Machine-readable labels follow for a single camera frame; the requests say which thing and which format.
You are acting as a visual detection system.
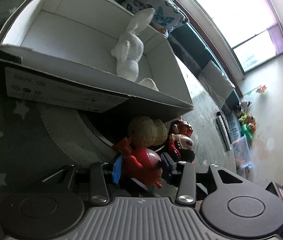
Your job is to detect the white rabbit figurine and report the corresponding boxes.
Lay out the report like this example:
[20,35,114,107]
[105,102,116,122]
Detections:
[110,8,156,82]

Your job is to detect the white cardboard storage box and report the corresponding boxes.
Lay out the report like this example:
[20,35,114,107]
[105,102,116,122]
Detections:
[0,0,193,120]

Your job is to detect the blue sofa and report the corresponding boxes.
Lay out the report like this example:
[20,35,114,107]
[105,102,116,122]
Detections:
[91,0,245,140]

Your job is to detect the grey quilted star tablecloth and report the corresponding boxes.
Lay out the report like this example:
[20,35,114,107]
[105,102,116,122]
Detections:
[0,0,237,205]

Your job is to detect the cream woolly sheep toy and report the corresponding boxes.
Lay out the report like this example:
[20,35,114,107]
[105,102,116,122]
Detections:
[129,116,168,148]

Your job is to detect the butterfly print pillow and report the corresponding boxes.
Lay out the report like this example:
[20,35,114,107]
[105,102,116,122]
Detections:
[121,0,189,37]

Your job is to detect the black-haired red doll figure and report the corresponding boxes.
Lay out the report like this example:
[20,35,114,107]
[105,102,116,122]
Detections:
[168,133,195,163]

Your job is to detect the pile of stuffed toys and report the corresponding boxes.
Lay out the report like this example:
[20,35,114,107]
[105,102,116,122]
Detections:
[236,100,257,141]

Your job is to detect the red cowboy hat figure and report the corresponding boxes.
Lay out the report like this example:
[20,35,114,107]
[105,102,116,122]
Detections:
[169,120,194,137]

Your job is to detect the window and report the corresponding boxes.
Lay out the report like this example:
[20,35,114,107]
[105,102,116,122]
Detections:
[176,0,283,77]

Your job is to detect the red round pig toy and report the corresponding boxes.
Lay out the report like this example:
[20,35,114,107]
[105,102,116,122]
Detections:
[116,138,163,189]

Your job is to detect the white cushion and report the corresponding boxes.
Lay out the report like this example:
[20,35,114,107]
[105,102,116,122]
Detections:
[197,60,235,108]

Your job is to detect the clear plastic toy bin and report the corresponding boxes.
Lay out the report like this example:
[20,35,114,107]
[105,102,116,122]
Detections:
[232,136,253,180]

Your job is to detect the grey remote control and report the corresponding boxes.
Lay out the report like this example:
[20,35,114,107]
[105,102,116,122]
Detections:
[216,112,232,151]

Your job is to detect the wall flower decoration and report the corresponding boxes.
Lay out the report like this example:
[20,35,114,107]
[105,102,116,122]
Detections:
[246,85,267,95]

